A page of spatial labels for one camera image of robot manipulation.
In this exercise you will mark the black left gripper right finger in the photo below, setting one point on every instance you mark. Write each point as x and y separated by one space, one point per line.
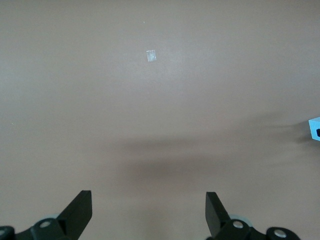
216 220

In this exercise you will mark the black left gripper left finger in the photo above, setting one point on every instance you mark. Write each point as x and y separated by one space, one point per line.
72 220

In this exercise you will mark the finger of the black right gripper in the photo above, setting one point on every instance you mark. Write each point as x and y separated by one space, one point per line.
318 133

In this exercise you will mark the light blue foam block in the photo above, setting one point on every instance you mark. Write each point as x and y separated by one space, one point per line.
313 125

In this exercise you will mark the small clear tape piece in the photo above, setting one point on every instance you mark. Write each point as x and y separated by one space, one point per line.
151 55

